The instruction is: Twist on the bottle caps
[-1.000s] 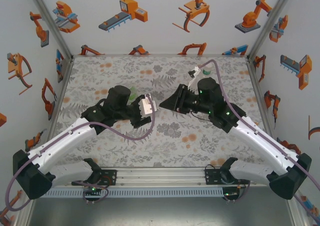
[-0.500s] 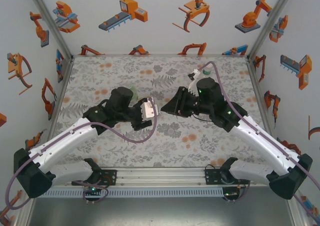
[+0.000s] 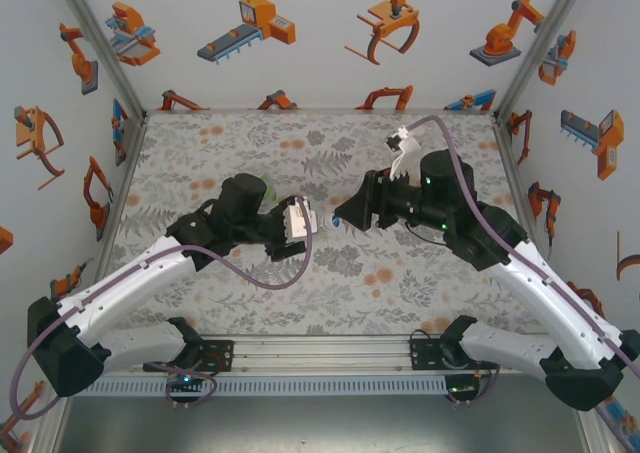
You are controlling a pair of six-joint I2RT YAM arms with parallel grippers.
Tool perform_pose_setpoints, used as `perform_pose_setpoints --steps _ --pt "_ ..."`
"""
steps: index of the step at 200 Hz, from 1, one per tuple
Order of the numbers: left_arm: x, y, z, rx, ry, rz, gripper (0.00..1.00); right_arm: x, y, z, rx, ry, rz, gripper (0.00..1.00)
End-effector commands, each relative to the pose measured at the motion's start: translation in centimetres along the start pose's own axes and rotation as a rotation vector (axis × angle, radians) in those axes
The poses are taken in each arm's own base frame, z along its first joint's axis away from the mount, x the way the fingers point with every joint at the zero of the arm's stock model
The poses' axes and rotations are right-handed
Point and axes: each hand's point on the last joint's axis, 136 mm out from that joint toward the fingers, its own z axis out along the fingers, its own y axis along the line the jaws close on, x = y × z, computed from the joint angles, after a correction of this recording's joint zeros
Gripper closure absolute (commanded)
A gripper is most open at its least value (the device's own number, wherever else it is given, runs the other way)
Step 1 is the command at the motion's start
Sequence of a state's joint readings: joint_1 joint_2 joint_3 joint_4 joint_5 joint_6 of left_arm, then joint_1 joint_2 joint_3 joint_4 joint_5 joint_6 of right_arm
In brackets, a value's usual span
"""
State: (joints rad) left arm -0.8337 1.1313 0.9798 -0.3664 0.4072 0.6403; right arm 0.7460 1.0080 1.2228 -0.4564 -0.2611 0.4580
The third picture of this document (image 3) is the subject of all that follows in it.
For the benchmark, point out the clear bottle with lime label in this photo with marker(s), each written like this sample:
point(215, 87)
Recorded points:
point(270, 193)

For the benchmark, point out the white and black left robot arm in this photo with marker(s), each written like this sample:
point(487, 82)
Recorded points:
point(130, 283)

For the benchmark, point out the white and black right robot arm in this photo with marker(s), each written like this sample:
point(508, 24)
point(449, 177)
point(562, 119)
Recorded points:
point(550, 303)

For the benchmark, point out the floral patterned table cover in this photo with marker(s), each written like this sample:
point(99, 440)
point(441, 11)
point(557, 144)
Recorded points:
point(200, 138)

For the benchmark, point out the small circuit board green light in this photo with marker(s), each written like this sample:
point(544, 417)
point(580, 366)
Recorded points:
point(185, 379)
point(460, 388)

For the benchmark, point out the aluminium side frame rail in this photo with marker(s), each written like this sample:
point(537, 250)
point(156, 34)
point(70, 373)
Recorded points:
point(127, 173)
point(521, 183)

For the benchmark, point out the aluminium rear frame rail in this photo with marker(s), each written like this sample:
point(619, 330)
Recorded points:
point(320, 110)

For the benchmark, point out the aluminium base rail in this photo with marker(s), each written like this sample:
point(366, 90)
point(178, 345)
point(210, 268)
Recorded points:
point(320, 355)

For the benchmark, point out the aluminium frame post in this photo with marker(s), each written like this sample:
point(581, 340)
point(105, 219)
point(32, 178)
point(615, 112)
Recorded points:
point(542, 48)
point(592, 438)
point(100, 43)
point(47, 440)

